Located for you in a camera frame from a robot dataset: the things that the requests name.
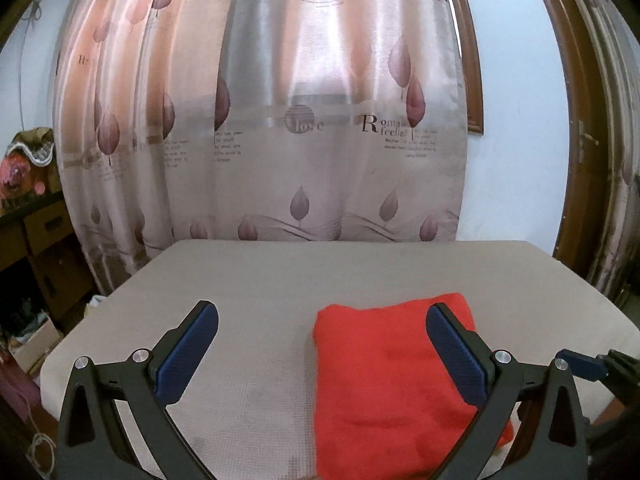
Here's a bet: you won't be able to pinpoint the grey textured table cover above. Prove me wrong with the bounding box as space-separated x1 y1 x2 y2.
40 239 640 480

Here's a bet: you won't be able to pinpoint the wooden cabinet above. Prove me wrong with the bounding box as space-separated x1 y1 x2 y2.
0 200 96 333

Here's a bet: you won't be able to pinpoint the colourful ornaments with fringed cloth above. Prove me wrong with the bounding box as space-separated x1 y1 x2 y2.
0 127 62 211

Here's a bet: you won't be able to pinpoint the thin wall wire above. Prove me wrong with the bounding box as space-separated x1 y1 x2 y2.
17 0 48 121

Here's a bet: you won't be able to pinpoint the white rope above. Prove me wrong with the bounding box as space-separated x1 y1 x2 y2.
26 400 57 477

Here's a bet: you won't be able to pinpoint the brown wooden door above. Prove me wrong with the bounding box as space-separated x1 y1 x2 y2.
525 0 626 293

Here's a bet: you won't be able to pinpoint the red knit sweater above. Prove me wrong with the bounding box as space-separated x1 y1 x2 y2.
312 291 516 476

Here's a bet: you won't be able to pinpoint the leaf print window curtain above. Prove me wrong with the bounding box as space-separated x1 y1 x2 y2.
52 0 483 296

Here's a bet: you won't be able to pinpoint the brass door handle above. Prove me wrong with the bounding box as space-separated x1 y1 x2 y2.
577 120 601 163

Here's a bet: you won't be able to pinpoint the cardboard box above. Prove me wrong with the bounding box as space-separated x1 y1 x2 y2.
10 310 65 378

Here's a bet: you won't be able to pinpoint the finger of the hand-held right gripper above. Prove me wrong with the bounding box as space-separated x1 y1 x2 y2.
556 350 610 382

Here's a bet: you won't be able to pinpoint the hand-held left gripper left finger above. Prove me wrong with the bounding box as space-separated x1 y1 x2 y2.
57 301 219 480

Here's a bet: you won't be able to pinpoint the wooden window frame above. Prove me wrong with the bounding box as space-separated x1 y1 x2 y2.
442 0 486 136

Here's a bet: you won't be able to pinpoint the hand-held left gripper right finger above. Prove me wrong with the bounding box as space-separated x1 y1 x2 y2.
426 302 588 480

